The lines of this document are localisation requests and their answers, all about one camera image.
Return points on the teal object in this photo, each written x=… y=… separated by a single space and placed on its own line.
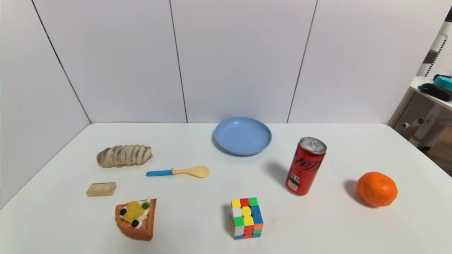
x=445 y=83

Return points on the white perforated panel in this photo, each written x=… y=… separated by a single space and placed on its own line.
x=443 y=53

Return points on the colourful puzzle cube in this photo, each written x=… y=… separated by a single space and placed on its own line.
x=246 y=218

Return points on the orange mandarin fruit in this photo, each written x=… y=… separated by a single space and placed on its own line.
x=377 y=189

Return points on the small wooden block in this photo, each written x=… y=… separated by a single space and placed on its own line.
x=101 y=189

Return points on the toy waffle slice with fruit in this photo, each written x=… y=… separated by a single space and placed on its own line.
x=136 y=220

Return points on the twisted brown bread roll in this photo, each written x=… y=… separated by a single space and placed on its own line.
x=123 y=156

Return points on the black brush-like object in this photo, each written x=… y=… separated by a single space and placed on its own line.
x=436 y=91

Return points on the red cola can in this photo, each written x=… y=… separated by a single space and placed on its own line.
x=304 y=167

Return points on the white side shelf with items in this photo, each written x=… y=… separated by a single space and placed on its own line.
x=425 y=118

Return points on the blue plastic plate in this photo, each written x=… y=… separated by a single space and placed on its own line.
x=242 y=135

